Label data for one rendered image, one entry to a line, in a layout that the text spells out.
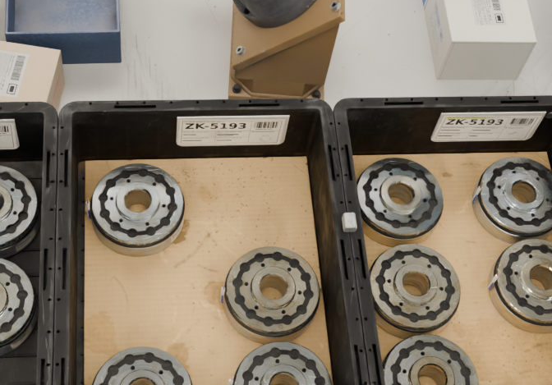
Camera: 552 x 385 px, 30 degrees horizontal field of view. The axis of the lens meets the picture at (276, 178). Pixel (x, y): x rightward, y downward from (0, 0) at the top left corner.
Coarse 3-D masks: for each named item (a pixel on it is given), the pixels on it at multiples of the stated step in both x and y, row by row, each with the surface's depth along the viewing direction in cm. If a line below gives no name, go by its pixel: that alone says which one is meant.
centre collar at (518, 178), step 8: (512, 176) 120; (520, 176) 120; (528, 176) 120; (504, 184) 120; (512, 184) 120; (528, 184) 120; (536, 184) 120; (504, 192) 119; (512, 192) 119; (536, 192) 120; (544, 192) 120; (512, 200) 119; (536, 200) 119; (520, 208) 118; (528, 208) 118; (536, 208) 118
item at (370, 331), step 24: (480, 96) 118; (504, 96) 118; (528, 96) 118; (336, 120) 114; (360, 216) 108; (360, 240) 107; (360, 264) 105; (360, 288) 106; (360, 312) 103; (384, 384) 99
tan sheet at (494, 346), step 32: (416, 160) 124; (448, 160) 125; (480, 160) 125; (544, 160) 126; (448, 192) 123; (448, 224) 120; (480, 224) 121; (448, 256) 118; (480, 256) 119; (416, 288) 116; (480, 288) 117; (544, 288) 118; (480, 320) 115; (384, 352) 112; (480, 352) 113; (512, 352) 113; (544, 352) 114; (480, 384) 111; (512, 384) 111; (544, 384) 112
